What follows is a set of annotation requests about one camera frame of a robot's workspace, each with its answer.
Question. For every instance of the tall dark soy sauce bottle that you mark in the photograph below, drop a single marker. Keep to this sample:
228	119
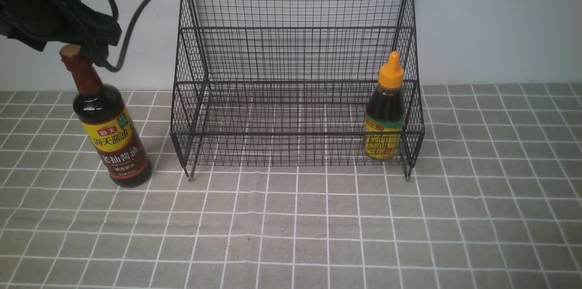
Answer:
107	122

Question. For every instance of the small orange-capped sauce bottle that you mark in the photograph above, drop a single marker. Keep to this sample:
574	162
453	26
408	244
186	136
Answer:
385	111

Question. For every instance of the black wire mesh rack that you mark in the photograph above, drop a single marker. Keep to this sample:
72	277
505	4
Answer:
284	83

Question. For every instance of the grey checked tablecloth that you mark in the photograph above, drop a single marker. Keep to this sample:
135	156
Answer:
494	202

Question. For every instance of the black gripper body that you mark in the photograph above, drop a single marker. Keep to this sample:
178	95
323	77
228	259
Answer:
37	22

